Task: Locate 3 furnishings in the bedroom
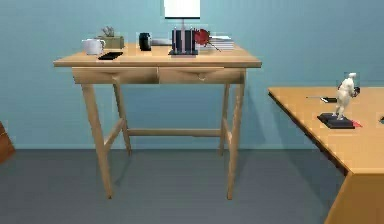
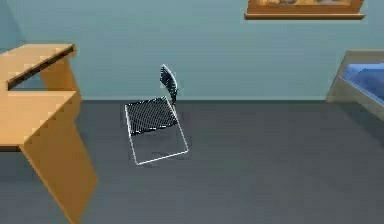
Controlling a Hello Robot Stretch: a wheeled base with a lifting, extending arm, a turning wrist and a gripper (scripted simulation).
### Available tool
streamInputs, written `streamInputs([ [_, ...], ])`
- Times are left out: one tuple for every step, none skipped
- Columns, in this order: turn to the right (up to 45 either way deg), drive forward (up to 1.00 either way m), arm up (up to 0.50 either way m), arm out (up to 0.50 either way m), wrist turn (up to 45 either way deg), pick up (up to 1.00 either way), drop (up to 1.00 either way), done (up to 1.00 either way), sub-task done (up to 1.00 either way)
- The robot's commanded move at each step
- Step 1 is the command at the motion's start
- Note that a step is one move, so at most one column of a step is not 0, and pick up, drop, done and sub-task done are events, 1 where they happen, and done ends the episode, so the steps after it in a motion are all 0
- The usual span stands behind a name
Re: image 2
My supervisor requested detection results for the black mesh chair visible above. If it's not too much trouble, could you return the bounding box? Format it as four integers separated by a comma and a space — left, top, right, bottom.
124, 63, 190, 166

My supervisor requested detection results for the wooden framed picture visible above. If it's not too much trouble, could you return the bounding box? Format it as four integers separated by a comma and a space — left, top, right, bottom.
243, 0, 366, 21

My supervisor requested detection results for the light wooden desk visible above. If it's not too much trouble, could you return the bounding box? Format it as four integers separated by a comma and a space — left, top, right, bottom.
0, 43, 100, 224

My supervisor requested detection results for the grey bed with blue cover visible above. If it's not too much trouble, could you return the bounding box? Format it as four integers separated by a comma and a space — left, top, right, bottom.
325, 49, 384, 122

